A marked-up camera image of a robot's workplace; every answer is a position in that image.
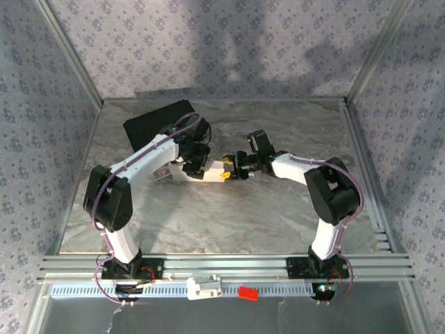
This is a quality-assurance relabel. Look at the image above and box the white paper box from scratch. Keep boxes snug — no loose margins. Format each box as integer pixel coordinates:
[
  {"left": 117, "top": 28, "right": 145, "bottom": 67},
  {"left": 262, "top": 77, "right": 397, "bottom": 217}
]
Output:
[{"left": 168, "top": 158, "right": 227, "bottom": 184}]

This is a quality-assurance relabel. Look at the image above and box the black briefcase with chrome fittings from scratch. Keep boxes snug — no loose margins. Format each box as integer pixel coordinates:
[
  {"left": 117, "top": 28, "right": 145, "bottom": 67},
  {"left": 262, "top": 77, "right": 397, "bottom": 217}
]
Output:
[{"left": 123, "top": 100, "right": 195, "bottom": 147}]

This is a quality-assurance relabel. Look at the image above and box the white plastic clip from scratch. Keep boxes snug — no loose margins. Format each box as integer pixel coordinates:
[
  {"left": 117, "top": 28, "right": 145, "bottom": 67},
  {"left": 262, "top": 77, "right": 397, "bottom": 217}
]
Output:
[{"left": 186, "top": 274, "right": 223, "bottom": 301}]

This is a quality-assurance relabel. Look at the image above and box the red plastic block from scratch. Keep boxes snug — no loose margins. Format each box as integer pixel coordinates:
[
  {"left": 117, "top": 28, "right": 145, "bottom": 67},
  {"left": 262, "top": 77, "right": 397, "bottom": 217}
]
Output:
[{"left": 238, "top": 285, "right": 261, "bottom": 302}]

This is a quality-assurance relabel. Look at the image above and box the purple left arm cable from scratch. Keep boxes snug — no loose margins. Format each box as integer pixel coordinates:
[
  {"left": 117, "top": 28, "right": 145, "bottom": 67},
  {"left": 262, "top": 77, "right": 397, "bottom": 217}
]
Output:
[{"left": 92, "top": 113, "right": 203, "bottom": 307}]

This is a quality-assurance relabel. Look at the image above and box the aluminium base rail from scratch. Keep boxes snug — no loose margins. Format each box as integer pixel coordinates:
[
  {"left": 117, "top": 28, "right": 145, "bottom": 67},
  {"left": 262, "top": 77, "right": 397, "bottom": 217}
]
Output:
[{"left": 38, "top": 253, "right": 416, "bottom": 283}]

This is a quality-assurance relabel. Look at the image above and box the aluminium side rail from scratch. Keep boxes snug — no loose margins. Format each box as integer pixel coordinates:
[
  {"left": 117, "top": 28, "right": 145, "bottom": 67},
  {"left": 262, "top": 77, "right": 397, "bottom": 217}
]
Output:
[{"left": 342, "top": 99, "right": 397, "bottom": 253}]

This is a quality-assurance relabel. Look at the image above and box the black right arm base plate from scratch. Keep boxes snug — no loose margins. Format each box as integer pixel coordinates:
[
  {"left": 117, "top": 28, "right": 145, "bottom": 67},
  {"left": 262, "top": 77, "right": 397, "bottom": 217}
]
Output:
[{"left": 285, "top": 256, "right": 350, "bottom": 281}]

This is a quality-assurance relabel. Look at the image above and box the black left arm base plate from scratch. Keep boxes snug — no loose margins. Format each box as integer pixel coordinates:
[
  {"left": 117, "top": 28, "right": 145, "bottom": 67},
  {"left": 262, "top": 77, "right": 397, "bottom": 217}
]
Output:
[{"left": 100, "top": 256, "right": 165, "bottom": 281}]

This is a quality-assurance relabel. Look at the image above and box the slotted white cable duct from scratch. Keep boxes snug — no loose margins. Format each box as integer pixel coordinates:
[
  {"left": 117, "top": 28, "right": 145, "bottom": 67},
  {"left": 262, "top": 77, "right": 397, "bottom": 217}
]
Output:
[{"left": 50, "top": 282, "right": 338, "bottom": 300}]

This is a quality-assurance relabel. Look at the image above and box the aluminium frame post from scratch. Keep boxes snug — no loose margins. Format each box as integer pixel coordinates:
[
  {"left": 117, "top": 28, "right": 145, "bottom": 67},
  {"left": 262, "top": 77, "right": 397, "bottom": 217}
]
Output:
[
  {"left": 345, "top": 0, "right": 416, "bottom": 105},
  {"left": 33, "top": 0, "right": 105, "bottom": 109}
]

